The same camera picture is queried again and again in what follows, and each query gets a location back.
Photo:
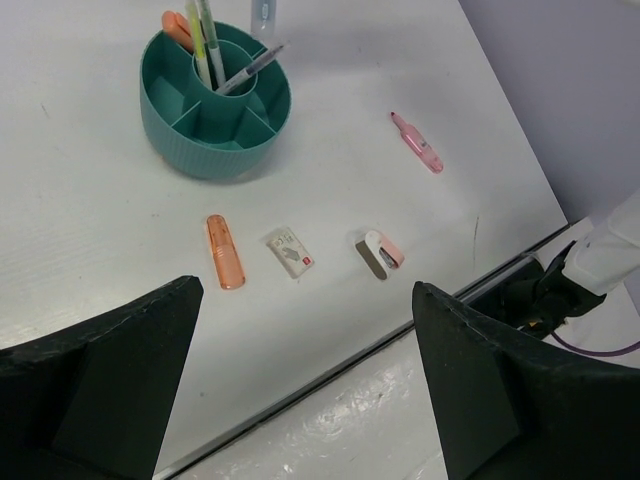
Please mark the purple pen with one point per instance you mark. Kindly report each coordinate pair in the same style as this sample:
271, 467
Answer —
258, 64

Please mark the pink white stapler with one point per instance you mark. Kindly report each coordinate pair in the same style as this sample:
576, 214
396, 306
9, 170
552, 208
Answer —
379, 254

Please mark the orange capped highlighter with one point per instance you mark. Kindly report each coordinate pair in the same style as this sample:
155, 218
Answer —
175, 25

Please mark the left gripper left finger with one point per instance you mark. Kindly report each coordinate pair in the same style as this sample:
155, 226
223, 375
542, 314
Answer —
93, 401

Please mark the white staples box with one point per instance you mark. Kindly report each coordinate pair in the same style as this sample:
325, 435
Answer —
289, 251

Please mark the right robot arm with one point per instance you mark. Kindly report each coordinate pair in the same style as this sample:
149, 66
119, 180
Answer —
576, 281

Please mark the orange transparent cap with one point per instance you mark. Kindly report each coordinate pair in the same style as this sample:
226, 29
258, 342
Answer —
226, 259

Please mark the yellow pen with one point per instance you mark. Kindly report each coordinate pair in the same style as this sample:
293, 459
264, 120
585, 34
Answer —
198, 42

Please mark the green white pen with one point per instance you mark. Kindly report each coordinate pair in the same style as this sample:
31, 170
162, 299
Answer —
212, 42

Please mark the pink highlighter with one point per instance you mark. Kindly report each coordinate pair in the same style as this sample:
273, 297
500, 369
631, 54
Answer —
417, 143

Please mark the blue highlighter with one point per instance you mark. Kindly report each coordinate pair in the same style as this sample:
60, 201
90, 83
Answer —
263, 16

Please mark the teal round organizer container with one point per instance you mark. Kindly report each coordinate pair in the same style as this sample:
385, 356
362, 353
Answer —
199, 132

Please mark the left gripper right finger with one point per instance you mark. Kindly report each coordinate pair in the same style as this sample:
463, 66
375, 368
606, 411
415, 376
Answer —
510, 406

